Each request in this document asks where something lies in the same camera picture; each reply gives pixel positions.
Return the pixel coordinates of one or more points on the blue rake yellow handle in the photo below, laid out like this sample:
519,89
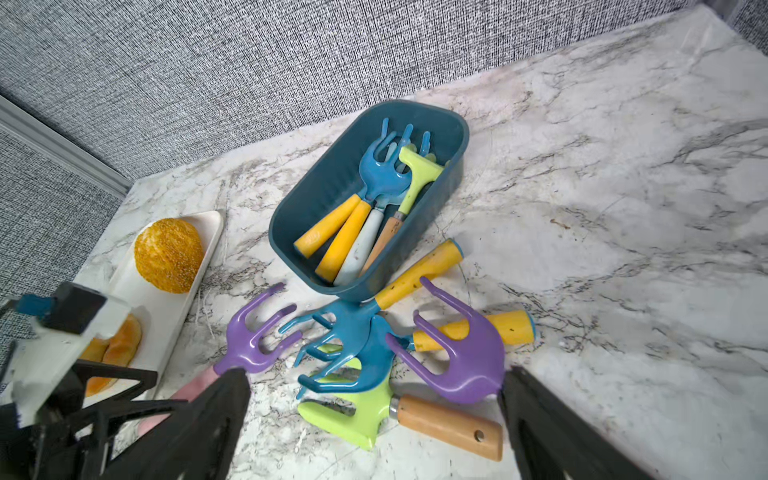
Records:
336,222
348,324
515,328
392,183

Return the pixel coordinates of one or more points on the white rectangular tray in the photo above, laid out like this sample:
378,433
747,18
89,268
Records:
161,313

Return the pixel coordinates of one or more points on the sesame oval bread roll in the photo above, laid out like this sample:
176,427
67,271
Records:
168,254

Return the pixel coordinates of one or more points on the glazed ring bread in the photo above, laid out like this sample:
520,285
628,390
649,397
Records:
120,349

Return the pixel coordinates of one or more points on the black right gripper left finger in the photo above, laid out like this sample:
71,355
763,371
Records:
197,441

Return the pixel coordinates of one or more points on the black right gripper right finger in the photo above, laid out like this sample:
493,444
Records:
550,441

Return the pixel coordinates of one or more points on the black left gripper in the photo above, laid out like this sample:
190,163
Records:
67,440

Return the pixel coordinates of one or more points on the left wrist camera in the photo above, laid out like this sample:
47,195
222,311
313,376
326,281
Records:
63,323

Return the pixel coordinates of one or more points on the purple rake pink handle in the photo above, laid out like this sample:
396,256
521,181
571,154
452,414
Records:
476,362
243,350

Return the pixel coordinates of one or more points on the teal plastic storage box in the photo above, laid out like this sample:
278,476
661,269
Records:
334,178

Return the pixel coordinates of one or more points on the light blue fork white handle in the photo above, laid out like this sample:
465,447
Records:
360,250

